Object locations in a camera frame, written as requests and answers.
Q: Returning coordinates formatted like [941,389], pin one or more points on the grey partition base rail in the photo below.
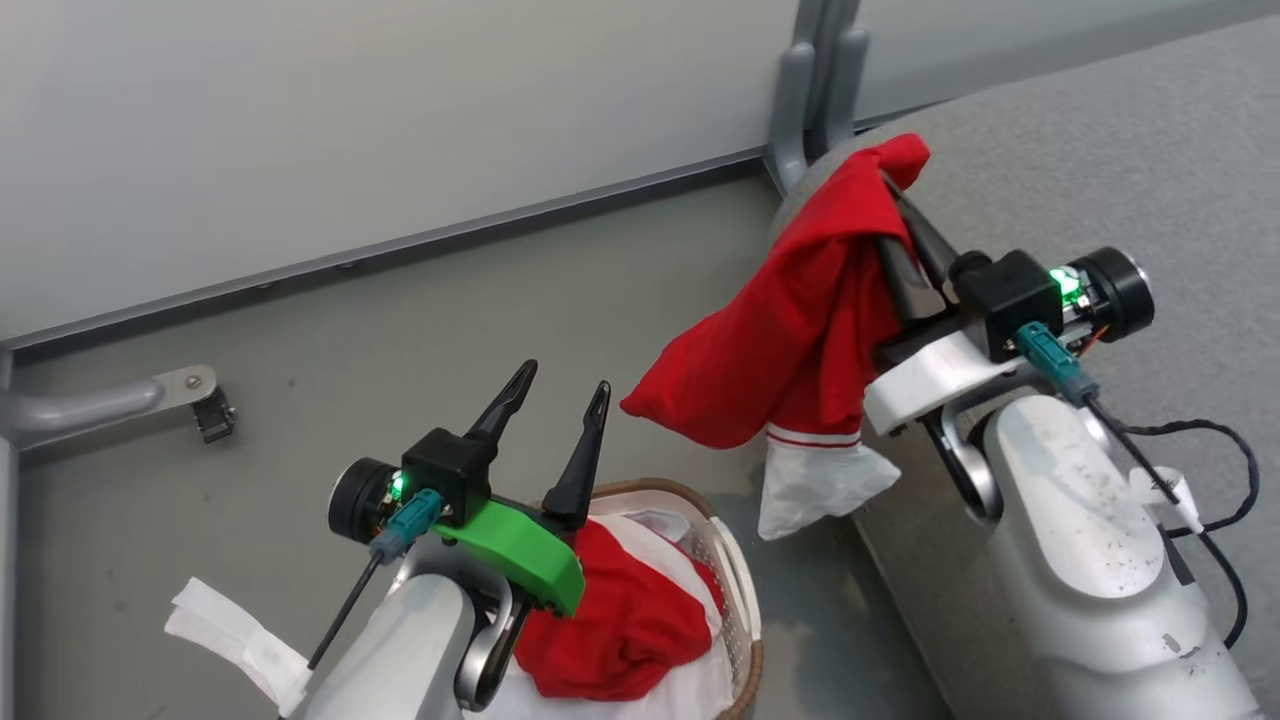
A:
[400,247]

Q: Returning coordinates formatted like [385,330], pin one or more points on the red shirt with white sleeve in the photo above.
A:
[780,330]

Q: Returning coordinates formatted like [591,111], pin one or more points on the grey fabric sofa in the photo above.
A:
[1100,150]

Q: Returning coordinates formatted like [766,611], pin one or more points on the small black caster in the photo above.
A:
[214,417]

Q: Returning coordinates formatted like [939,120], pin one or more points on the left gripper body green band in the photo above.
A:
[520,555]

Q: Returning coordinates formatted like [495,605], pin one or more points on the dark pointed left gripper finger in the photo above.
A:
[580,475]
[505,405]

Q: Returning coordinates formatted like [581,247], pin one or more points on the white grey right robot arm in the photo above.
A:
[1080,560]

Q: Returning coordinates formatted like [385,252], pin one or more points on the plain red garment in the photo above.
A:
[620,630]

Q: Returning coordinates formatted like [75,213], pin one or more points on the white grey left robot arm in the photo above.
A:
[400,650]

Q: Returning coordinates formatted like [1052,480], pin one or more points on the grey metal partition foot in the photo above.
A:
[80,405]

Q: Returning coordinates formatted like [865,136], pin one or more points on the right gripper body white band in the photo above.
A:
[930,375]

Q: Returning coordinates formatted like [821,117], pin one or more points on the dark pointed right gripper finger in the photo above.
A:
[908,285]
[930,250]

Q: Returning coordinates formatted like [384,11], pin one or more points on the grey metal partition post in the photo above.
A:
[790,110]

